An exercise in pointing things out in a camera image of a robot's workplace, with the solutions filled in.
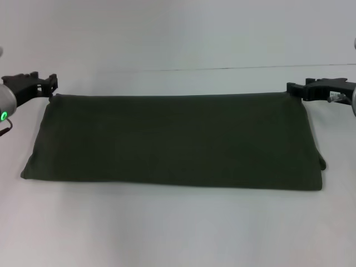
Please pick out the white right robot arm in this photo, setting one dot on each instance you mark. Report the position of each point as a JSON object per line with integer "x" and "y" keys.
{"x": 354, "y": 101}

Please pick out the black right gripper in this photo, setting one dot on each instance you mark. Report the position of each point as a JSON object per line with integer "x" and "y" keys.
{"x": 322, "y": 87}

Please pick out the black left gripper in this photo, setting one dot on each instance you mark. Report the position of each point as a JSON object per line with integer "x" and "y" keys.
{"x": 25, "y": 86}

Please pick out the dark green t-shirt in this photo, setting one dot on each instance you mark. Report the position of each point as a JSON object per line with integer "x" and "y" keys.
{"x": 172, "y": 142}

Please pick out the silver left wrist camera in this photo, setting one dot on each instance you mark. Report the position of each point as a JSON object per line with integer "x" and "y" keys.
{"x": 0, "y": 51}

